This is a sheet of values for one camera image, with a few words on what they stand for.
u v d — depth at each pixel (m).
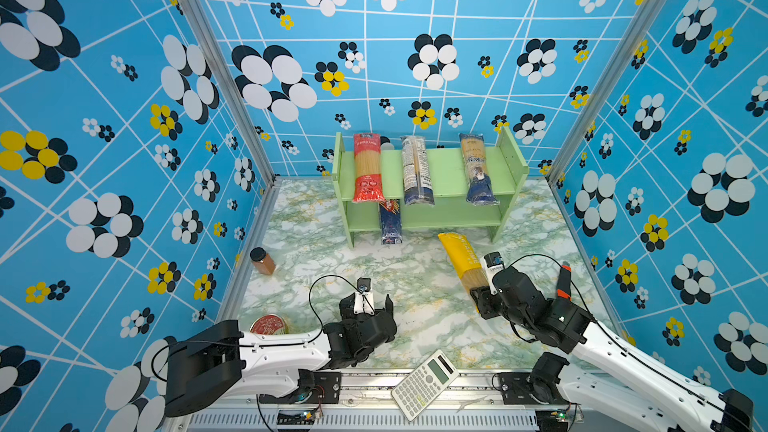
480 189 0.76
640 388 0.45
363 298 0.69
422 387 0.73
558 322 0.52
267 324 0.81
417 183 0.77
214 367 0.42
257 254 0.88
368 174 0.79
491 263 0.67
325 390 0.73
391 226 0.86
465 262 0.80
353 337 0.62
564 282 0.91
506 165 0.87
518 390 0.73
